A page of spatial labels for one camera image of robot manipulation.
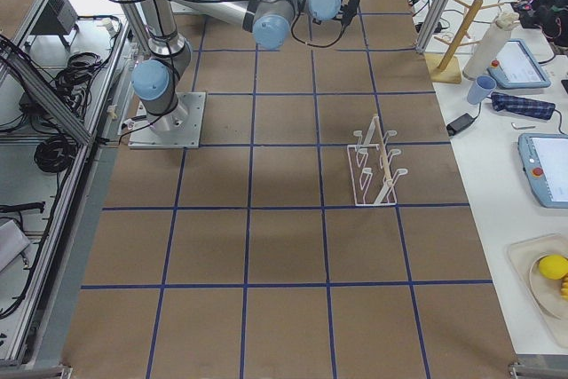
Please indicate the wooden mug tree stand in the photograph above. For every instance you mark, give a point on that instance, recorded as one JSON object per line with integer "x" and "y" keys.
{"x": 445, "y": 68}

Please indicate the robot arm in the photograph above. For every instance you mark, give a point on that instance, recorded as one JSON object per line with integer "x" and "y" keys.
{"x": 270, "y": 22}

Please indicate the blue teach pendant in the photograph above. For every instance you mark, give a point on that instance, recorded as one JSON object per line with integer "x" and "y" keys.
{"x": 516, "y": 68}

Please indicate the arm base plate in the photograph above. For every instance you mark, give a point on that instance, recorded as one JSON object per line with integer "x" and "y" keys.
{"x": 179, "y": 129}

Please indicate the beige water bottle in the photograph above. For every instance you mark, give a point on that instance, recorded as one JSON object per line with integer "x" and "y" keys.
{"x": 491, "y": 44}

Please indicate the white wire cup rack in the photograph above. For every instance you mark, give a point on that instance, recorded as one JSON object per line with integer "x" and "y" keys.
{"x": 373, "y": 179}

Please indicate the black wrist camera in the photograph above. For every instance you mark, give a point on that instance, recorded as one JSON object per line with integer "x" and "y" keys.
{"x": 349, "y": 12}

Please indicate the yellow lemon toy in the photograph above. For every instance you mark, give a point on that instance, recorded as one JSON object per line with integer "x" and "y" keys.
{"x": 553, "y": 267}

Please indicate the folded blue umbrella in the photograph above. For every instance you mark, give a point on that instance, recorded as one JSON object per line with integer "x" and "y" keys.
{"x": 523, "y": 106}

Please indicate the blue cup on desk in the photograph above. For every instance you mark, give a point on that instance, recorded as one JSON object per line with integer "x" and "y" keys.
{"x": 483, "y": 86}

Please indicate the black power adapter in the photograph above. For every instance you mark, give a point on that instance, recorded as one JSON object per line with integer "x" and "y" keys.
{"x": 459, "y": 124}

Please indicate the beige tray on desk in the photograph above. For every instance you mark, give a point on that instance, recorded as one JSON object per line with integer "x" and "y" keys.
{"x": 546, "y": 293}

